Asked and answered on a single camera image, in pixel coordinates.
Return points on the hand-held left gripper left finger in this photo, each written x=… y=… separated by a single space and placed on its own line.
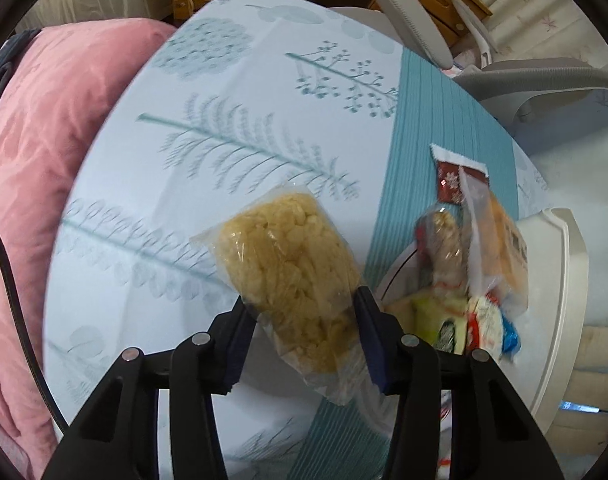
x=236 y=355

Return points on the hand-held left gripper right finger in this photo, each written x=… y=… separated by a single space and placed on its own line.
x=371 y=340

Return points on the clear bag of yellow crisps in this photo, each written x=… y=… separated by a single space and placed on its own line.
x=284 y=270

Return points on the clear red-print pastry packet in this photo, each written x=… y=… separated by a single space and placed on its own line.
x=441 y=245

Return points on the white plastic bin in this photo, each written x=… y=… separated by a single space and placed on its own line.
x=559 y=310

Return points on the green yellow snack packet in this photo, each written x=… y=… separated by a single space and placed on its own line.
x=434 y=317

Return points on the orange cracker tray packet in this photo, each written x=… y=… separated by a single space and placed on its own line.
x=504 y=250

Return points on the red snowflake snack packet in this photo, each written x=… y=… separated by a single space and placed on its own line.
x=449 y=180

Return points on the pink pillow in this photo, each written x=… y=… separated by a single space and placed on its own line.
x=43 y=135

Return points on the grey office chair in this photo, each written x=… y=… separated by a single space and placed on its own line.
x=409 y=10

